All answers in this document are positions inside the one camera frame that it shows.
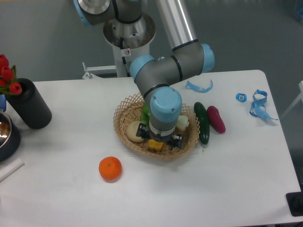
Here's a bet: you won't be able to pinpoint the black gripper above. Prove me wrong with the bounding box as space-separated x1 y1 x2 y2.
136 122 183 149

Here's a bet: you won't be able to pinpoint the blue object at left edge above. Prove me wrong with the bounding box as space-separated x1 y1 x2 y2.
0 95 7 112

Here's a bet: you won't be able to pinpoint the small blue tape roll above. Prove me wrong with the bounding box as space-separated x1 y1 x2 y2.
236 93 247 103

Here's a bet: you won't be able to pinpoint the woven wicker basket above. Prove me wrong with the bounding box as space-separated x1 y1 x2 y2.
113 93 200 159

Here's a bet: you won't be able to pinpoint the magenta sweet potato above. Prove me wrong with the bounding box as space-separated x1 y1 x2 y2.
207 106 226 134

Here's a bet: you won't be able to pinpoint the black cylindrical vase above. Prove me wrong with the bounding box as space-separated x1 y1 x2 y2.
5 78 52 129

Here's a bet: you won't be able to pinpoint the red tulip bouquet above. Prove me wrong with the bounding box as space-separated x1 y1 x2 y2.
0 54 22 96

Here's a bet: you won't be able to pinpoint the orange mandarin fruit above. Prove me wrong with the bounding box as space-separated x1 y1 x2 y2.
98 156 122 181

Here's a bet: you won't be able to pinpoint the white frame at right edge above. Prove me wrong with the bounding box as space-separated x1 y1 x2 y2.
281 81 303 118

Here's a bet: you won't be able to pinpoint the green bok choy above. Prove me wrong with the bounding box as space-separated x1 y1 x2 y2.
140 103 150 128

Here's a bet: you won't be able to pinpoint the tangled blue tape ribbon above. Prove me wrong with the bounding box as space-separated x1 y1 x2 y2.
249 89 278 120

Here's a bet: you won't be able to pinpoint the dark metal bowl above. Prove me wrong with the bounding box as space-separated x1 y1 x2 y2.
0 111 21 162

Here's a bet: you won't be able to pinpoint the yellow bell pepper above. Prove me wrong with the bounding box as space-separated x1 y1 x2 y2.
148 140 164 151

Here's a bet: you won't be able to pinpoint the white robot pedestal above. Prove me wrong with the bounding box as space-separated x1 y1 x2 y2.
81 10 166 80

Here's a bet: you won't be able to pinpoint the black device at table corner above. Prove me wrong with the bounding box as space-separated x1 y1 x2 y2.
286 192 303 217

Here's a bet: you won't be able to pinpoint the white plastic bar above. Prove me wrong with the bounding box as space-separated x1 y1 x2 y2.
0 158 25 182

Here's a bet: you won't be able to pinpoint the dark green cucumber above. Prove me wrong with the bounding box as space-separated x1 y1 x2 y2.
194 102 210 151

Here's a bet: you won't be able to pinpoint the curved blue tape strip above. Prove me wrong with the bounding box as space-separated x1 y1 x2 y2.
185 80 214 93

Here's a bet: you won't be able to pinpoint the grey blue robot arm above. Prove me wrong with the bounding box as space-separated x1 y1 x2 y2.
74 0 214 148

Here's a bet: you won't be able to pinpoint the beige round onion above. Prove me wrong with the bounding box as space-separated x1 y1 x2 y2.
126 121 144 143

